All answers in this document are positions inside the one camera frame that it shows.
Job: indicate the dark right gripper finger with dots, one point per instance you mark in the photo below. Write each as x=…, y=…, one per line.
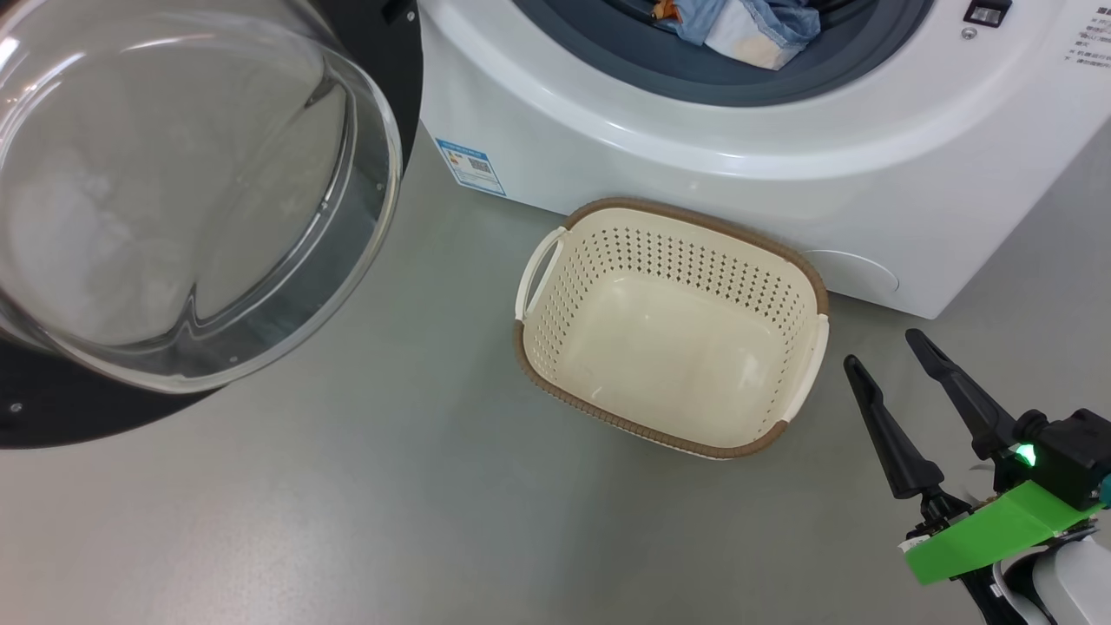
x=894, y=443
x=968, y=399

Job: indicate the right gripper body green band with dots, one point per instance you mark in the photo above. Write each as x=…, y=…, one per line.
x=998, y=529

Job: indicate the blue patterned garment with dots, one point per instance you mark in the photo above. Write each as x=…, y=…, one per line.
x=781, y=22

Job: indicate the orange cream blue garment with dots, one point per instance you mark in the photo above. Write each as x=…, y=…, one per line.
x=664, y=9

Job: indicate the black round glass washer door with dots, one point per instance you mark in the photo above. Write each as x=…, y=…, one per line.
x=174, y=200

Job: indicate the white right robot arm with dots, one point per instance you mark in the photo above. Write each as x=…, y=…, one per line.
x=1072, y=582

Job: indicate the cream perforated laundry basket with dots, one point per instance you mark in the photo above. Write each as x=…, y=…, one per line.
x=677, y=347

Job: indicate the white front-load washing machine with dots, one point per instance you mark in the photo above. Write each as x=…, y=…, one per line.
x=694, y=148

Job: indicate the black door latch socket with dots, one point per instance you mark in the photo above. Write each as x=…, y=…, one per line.
x=988, y=10

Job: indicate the round white filter cover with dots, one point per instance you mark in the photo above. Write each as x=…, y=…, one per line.
x=855, y=273

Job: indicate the blue energy label sticker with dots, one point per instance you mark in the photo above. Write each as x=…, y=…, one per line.
x=470, y=167

